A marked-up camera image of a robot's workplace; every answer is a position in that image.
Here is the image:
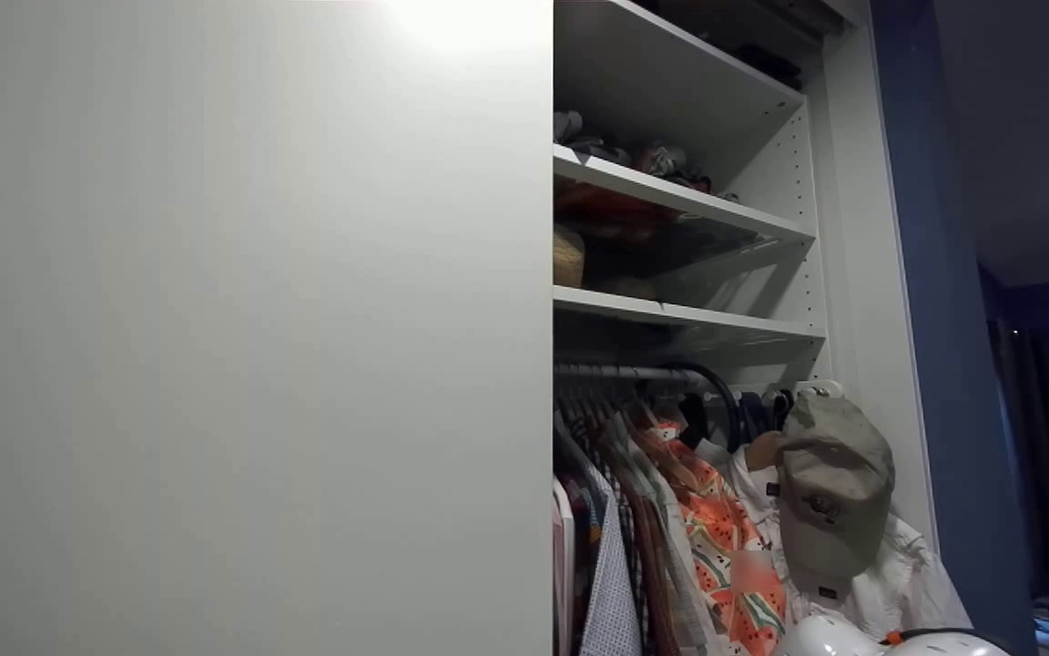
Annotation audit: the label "beige folded item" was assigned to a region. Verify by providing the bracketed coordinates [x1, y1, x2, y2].
[550, 224, 592, 292]

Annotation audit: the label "red folded cloth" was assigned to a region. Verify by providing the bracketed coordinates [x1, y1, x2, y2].
[554, 188, 683, 242]

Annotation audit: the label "white shelf board with objects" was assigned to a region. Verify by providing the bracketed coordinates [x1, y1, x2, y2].
[550, 141, 819, 250]

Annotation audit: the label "dark small shelf objects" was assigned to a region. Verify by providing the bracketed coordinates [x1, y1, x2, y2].
[550, 107, 718, 196]

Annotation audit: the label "black clothes hangers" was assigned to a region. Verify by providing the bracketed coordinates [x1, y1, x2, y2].
[673, 382, 799, 455]

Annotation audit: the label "light grey hanging shirt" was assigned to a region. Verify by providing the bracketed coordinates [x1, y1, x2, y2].
[550, 416, 650, 656]

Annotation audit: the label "grey wardrobe sliding door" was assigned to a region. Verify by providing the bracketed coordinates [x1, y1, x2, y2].
[0, 0, 558, 656]

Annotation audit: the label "orange patterned shirt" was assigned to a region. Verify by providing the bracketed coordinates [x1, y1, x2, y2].
[645, 416, 793, 656]

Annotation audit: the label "khaki baseball cap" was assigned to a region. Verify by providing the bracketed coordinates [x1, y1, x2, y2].
[770, 377, 899, 598]

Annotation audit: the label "white hanging jacket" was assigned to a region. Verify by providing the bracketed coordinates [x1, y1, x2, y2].
[729, 440, 977, 644]

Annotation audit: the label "white shelf board above rail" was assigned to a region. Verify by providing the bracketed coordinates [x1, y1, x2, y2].
[550, 286, 826, 347]

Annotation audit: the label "white wardrobe frame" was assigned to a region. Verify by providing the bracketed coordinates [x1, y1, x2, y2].
[550, 0, 943, 656]

